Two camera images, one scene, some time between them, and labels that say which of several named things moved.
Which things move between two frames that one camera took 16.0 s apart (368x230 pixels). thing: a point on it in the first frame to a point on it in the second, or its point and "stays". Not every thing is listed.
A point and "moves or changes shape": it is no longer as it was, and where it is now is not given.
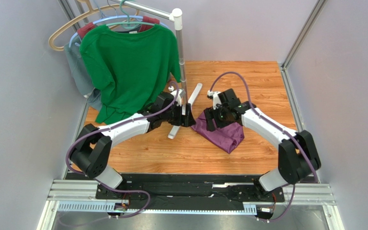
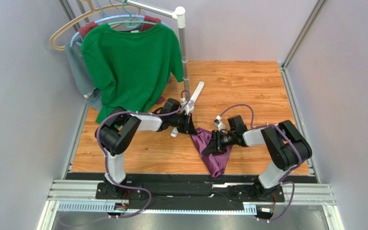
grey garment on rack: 80,75 stays
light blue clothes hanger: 104,17 stays
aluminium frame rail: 284,67 stays
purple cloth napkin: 231,134 moves or changes shape
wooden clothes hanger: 90,9 stays
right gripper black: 210,118 to 218,142
